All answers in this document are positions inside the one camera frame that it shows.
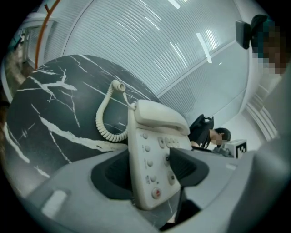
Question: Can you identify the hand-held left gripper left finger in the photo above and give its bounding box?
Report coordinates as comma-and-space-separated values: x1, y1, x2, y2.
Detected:
22, 148, 165, 233

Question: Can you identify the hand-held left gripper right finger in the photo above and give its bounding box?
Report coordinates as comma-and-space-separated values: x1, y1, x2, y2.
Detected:
169, 147, 258, 210

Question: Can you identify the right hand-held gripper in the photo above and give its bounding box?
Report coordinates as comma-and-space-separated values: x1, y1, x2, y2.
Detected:
213, 139, 248, 159

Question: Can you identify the white corded telephone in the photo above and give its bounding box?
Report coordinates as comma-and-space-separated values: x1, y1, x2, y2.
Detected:
95, 79, 192, 211

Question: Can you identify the person's white printed T-shirt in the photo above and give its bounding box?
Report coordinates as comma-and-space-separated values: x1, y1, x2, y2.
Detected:
256, 68, 291, 160

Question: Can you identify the round black marble table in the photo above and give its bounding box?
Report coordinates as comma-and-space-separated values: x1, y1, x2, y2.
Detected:
4, 54, 183, 228

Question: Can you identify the person's head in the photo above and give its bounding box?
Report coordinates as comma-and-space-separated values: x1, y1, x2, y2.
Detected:
249, 14, 287, 76

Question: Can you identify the orange coat rack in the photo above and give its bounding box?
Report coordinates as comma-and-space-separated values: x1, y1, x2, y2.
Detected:
34, 0, 62, 69

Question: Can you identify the black head-mounted camera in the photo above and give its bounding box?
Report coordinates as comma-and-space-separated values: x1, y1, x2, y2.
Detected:
235, 20, 252, 50

